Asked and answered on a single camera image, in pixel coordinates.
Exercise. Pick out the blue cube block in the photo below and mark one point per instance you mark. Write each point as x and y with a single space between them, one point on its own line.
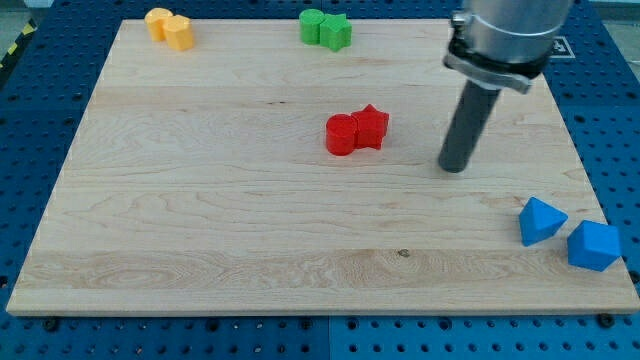
594 246

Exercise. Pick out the yellow cylinder block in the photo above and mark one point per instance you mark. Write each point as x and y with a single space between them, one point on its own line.
154 20

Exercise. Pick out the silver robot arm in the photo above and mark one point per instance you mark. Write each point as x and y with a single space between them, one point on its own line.
501 44

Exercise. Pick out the yellow hexagon block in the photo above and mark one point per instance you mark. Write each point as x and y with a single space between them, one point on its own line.
178 32

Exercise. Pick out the red star block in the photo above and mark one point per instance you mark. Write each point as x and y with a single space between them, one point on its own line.
372 127

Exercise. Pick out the blue triangle block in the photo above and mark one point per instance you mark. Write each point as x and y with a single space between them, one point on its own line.
539 221

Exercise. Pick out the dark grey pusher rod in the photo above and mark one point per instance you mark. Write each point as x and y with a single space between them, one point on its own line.
472 112

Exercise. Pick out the green star block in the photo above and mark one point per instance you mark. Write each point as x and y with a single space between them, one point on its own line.
335 32

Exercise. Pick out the light wooden board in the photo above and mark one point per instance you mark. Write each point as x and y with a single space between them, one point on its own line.
198 184

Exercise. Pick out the red cylinder block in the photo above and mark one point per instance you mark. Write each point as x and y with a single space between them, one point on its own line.
341 133

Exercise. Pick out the green cylinder block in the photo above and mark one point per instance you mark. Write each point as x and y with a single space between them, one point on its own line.
309 24

